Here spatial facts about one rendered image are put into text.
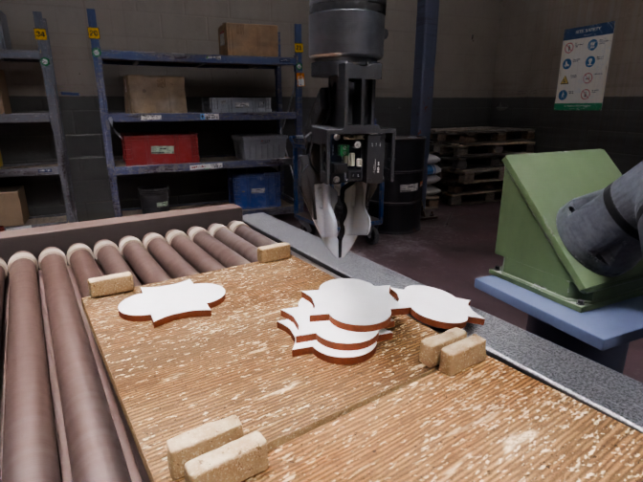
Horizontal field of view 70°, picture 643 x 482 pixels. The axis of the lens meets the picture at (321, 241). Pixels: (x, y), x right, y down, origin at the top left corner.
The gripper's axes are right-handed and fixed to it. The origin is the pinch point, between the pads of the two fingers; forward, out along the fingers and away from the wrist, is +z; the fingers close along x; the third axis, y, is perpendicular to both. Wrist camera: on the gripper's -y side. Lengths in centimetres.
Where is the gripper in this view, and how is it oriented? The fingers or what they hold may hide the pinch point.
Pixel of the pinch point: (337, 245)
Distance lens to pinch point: 54.2
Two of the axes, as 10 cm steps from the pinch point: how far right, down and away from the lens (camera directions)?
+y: 2.7, 2.8, -9.2
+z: 0.0, 9.6, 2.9
